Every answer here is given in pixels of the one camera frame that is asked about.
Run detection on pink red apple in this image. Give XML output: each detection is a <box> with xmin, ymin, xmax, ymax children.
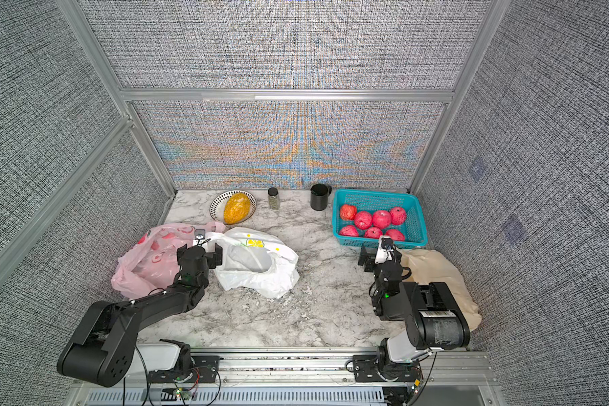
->
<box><xmin>390</xmin><ymin>206</ymin><xmax>407</xmax><ymax>226</ymax></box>
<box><xmin>364</xmin><ymin>227</ymin><xmax>382</xmax><ymax>240</ymax></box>
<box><xmin>372</xmin><ymin>210</ymin><xmax>392</xmax><ymax>229</ymax></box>
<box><xmin>385</xmin><ymin>229</ymin><xmax>406</xmax><ymax>241</ymax></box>
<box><xmin>338</xmin><ymin>225</ymin><xmax>360</xmax><ymax>238</ymax></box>

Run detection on white plastic bag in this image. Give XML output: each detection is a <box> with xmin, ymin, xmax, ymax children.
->
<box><xmin>206</xmin><ymin>228</ymin><xmax>299</xmax><ymax>299</ymax></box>

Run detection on cream banana print plastic bag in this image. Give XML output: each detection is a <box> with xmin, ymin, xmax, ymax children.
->
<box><xmin>401</xmin><ymin>249</ymin><xmax>482</xmax><ymax>333</ymax></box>

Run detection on pink plastic bag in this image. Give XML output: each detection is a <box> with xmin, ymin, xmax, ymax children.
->
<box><xmin>111</xmin><ymin>222</ymin><xmax>227</xmax><ymax>299</ymax></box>

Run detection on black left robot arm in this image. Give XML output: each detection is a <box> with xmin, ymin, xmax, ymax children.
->
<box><xmin>57</xmin><ymin>244</ymin><xmax>223</xmax><ymax>387</ymax></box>

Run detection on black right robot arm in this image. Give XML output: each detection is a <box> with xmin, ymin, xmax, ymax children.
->
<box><xmin>350</xmin><ymin>242</ymin><xmax>470</xmax><ymax>382</ymax></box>

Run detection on patterned plate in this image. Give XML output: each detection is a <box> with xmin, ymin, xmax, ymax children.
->
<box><xmin>209</xmin><ymin>190</ymin><xmax>257</xmax><ymax>225</ymax></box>

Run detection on teal plastic basket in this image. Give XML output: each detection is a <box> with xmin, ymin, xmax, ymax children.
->
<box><xmin>332</xmin><ymin>189</ymin><xmax>428</xmax><ymax>249</ymax></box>

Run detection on yellow food on plate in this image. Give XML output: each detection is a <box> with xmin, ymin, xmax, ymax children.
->
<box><xmin>223</xmin><ymin>193</ymin><xmax>252</xmax><ymax>224</ymax></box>

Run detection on black cylindrical cup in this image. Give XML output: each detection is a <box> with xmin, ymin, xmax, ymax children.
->
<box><xmin>310</xmin><ymin>184</ymin><xmax>333</xmax><ymax>211</ymax></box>

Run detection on glass herb spice jar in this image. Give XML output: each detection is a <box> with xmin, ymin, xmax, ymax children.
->
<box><xmin>267</xmin><ymin>187</ymin><xmax>280</xmax><ymax>210</ymax></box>

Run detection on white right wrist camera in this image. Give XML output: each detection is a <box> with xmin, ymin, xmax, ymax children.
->
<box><xmin>375</xmin><ymin>235</ymin><xmax>396</xmax><ymax>264</ymax></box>

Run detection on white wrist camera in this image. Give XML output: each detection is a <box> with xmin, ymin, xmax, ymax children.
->
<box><xmin>375</xmin><ymin>235</ymin><xmax>396</xmax><ymax>264</ymax></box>
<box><xmin>194</xmin><ymin>228</ymin><xmax>206</xmax><ymax>245</ymax></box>

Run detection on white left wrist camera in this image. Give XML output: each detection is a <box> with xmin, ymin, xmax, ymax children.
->
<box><xmin>194</xmin><ymin>228</ymin><xmax>206</xmax><ymax>245</ymax></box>

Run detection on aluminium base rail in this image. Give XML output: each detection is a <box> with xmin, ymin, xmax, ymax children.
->
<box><xmin>64</xmin><ymin>348</ymin><xmax>507</xmax><ymax>405</ymax></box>

